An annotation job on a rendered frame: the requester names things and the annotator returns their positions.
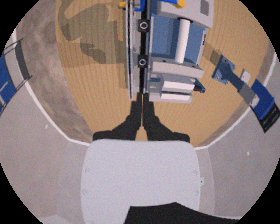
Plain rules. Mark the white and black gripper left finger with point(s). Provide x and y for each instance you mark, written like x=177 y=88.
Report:
x=128 y=129

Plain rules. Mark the grey flat bar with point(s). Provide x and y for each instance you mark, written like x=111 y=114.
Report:
x=158 y=75

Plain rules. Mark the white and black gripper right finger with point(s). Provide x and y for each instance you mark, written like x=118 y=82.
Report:
x=155 y=130

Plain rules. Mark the grey long narrow bar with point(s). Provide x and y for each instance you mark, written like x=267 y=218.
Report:
x=154 y=85

